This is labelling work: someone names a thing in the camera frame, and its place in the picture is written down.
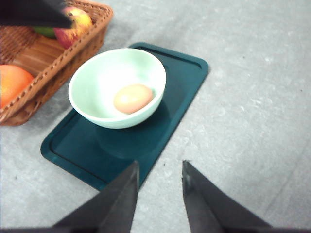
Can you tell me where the beige egg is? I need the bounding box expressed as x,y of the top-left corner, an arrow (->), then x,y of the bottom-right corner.
114,84 -> 153,113

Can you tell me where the dark teal tray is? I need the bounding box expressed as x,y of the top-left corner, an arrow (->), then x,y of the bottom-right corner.
40,42 -> 209,190

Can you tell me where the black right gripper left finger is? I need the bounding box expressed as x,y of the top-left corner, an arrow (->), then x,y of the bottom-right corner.
26,160 -> 139,233

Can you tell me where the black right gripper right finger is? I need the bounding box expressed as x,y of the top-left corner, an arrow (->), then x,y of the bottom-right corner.
182,160 -> 299,233

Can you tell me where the light green bowl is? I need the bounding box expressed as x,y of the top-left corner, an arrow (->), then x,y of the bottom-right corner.
69,48 -> 167,129

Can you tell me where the orange tangerine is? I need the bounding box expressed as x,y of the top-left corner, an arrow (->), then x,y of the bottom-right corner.
0,65 -> 33,109

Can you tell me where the red yellow apple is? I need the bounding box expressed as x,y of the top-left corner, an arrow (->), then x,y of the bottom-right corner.
54,7 -> 93,49

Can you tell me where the brown wicker basket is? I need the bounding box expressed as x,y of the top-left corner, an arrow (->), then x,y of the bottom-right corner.
0,0 -> 113,126

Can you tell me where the green avocado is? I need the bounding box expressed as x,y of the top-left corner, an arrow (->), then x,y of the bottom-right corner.
34,27 -> 55,39

